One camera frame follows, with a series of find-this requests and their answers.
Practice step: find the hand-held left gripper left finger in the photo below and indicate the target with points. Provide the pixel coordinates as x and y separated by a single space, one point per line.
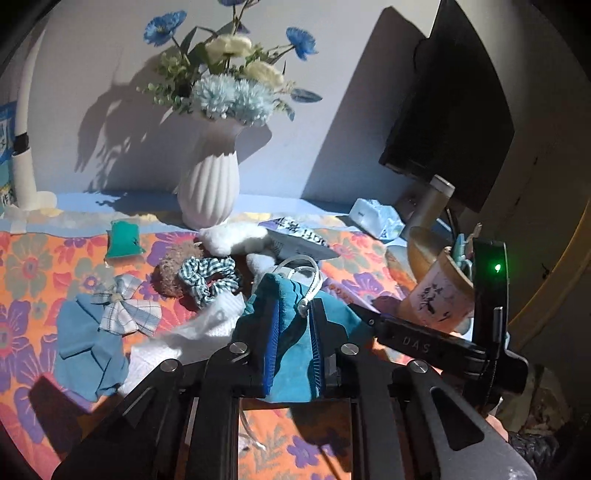
271 341

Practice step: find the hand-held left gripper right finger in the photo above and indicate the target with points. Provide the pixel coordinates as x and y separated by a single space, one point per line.
316 346

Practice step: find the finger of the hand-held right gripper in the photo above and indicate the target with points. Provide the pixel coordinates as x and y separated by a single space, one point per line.
364 316

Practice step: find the white towel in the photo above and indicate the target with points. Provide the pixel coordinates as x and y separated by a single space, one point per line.
203 332

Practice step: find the checked scrunchie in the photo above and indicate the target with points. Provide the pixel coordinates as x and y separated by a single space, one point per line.
203 277

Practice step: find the white plush toy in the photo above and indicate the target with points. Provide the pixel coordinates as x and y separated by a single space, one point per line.
226 240

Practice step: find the brown fuzzy scrunchie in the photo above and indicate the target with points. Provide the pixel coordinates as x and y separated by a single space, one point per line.
171 272

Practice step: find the blue cloth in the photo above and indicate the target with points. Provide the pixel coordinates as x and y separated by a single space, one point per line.
87 350

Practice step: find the person's right forearm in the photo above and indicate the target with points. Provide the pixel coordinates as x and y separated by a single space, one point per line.
531 450

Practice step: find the brown printed cup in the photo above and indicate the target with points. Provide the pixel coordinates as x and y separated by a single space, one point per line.
438 295

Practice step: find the tissue pack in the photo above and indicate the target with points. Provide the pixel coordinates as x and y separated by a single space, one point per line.
374 217

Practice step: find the printed flat packet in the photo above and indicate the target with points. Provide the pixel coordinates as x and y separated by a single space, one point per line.
300 237

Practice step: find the beige thermos bottle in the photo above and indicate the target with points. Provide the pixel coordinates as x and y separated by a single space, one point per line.
429 203

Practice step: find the plaid hair bow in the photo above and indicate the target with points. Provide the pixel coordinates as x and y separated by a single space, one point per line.
129 314

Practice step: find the white ribbed vase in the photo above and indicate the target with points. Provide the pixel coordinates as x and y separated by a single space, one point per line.
207 184

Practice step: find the small green pouch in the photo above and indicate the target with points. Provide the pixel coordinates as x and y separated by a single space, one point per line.
123 240

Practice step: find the black flat screen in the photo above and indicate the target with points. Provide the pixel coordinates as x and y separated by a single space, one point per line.
452 115

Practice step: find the floral tablecloth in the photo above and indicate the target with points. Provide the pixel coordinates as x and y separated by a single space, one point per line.
46 277

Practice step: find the blue and white artificial flowers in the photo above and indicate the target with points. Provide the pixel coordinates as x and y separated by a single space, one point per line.
226 92

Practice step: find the white pipe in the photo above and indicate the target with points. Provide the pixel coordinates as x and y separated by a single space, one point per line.
23 180

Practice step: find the wall poster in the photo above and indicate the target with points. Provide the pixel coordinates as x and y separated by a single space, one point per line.
5 138

